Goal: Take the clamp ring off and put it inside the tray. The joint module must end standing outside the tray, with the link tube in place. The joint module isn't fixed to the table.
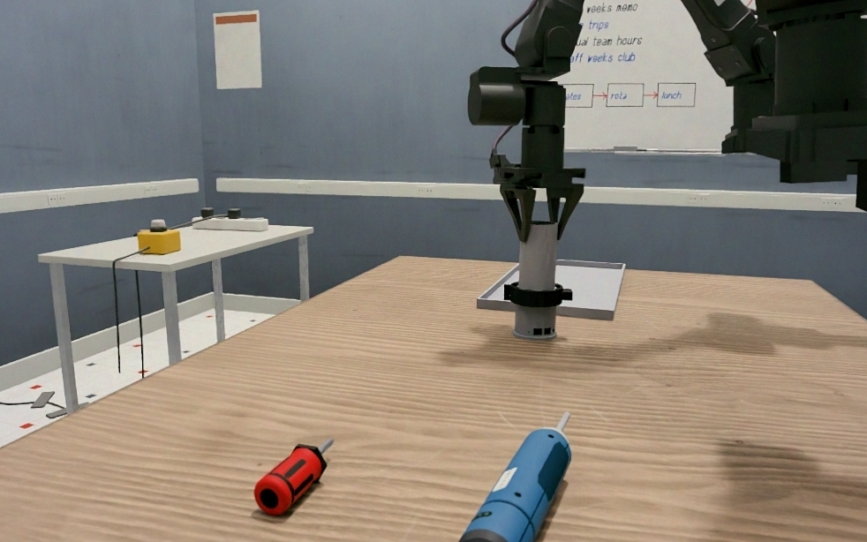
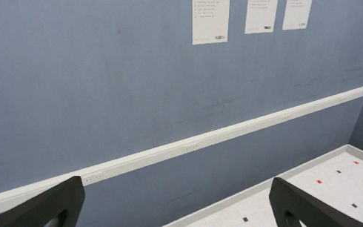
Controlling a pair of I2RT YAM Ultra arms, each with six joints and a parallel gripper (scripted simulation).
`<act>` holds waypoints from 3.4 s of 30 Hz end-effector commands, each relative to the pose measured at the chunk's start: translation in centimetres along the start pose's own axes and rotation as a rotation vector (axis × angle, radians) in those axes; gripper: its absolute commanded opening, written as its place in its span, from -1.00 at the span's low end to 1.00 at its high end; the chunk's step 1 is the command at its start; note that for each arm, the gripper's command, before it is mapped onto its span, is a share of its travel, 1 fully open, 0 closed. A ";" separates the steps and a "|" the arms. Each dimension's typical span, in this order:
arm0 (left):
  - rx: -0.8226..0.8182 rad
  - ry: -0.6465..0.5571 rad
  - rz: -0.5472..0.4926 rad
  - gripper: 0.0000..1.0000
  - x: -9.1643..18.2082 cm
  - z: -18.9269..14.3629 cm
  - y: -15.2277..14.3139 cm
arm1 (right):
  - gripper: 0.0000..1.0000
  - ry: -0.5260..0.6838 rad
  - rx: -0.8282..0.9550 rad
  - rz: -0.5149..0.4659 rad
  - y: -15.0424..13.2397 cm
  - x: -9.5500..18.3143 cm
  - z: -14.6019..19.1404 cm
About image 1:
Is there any red stubby screwdriver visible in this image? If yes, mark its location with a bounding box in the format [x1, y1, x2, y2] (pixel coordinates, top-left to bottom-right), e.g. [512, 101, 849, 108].
[254, 439, 334, 516]

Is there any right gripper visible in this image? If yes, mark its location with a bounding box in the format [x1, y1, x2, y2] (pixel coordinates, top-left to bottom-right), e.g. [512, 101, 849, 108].
[489, 127, 586, 242]

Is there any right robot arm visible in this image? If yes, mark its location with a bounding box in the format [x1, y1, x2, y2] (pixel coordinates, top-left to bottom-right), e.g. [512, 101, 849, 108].
[467, 0, 776, 139]

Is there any black clamp ring half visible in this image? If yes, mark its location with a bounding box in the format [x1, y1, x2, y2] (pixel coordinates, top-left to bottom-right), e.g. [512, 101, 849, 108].
[503, 282, 573, 307]

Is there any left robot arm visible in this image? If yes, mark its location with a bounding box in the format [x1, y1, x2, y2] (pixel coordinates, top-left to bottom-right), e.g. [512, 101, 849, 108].
[752, 0, 867, 131]

